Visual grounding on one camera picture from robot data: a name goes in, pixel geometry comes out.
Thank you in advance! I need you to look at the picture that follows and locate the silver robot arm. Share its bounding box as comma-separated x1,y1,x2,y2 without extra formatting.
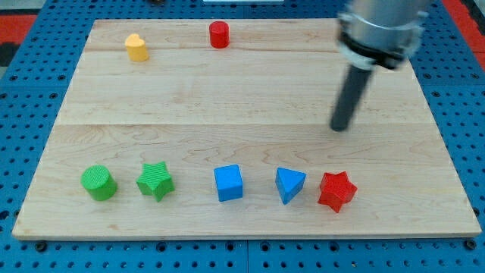
337,0,432,71

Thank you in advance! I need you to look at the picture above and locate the blue cube block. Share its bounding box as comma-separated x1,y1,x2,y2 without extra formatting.
214,165,243,202

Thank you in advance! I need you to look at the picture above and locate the blue triangle block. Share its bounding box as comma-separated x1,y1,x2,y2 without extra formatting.
275,167,306,205

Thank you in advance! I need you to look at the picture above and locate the light wooden board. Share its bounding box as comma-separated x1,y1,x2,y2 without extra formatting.
12,19,481,241

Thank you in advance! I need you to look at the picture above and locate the green star block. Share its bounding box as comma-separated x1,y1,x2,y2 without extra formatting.
136,162,175,202

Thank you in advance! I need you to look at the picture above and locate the red star block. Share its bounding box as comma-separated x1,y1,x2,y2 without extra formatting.
318,171,358,213

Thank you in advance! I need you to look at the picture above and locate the red cylinder block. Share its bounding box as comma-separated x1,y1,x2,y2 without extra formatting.
208,20,230,49

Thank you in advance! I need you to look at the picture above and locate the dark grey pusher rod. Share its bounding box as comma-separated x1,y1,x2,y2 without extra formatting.
330,65,373,132

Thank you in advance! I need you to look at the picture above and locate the yellow heart block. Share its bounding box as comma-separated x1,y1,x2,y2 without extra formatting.
124,33,149,61

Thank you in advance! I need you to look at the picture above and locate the green cylinder block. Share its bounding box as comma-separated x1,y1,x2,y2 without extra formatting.
80,165,117,201

